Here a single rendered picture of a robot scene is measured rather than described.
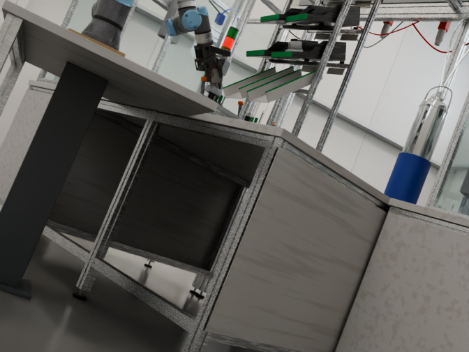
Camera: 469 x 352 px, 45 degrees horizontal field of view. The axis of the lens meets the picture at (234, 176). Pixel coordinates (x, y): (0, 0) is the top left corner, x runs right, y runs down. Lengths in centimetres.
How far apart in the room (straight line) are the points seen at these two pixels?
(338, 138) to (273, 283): 1020
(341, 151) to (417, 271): 993
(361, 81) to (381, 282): 1028
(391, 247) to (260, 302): 64
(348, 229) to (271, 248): 42
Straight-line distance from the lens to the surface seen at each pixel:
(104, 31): 220
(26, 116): 347
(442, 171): 247
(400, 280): 230
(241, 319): 193
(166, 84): 182
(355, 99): 1233
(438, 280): 224
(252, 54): 239
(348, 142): 1221
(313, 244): 208
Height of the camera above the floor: 50
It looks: 5 degrees up
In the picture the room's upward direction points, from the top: 22 degrees clockwise
